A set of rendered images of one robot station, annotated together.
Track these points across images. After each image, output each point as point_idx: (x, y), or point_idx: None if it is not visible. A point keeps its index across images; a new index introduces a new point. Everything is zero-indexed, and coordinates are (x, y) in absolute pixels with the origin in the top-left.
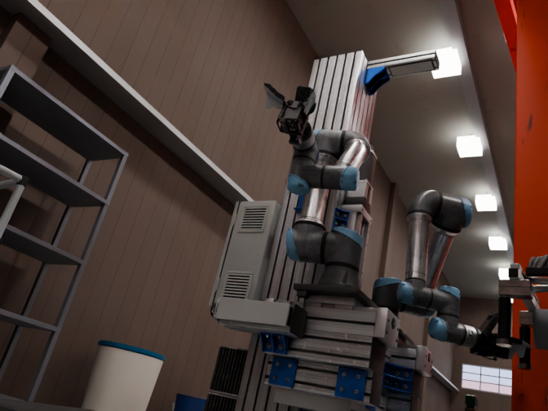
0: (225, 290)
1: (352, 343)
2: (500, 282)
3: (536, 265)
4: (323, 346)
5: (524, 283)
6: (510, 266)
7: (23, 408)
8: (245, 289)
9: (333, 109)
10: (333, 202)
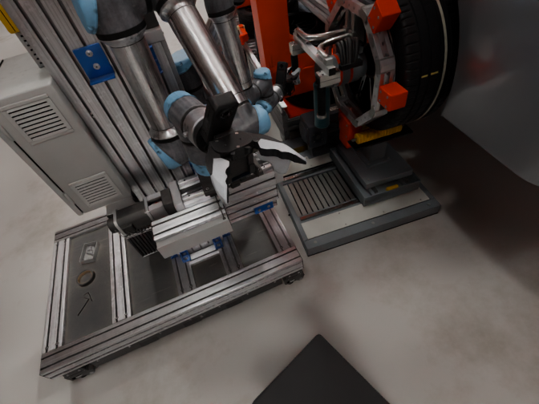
0: (87, 198)
1: (263, 194)
2: (321, 79)
3: (346, 58)
4: (243, 205)
5: (337, 74)
6: (326, 62)
7: None
8: (109, 187)
9: None
10: None
